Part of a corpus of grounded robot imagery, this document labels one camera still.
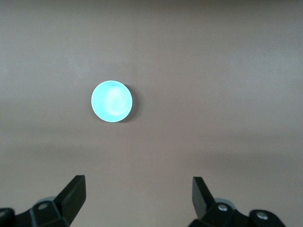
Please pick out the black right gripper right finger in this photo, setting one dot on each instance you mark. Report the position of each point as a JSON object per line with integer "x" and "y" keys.
{"x": 203, "y": 203}

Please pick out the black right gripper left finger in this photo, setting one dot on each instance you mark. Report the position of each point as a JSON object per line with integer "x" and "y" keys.
{"x": 68, "y": 201}

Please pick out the light blue bowl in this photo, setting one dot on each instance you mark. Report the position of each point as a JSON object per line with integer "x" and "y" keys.
{"x": 111, "y": 101}

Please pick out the brown table cover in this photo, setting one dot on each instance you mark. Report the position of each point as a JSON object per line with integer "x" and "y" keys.
{"x": 189, "y": 71}

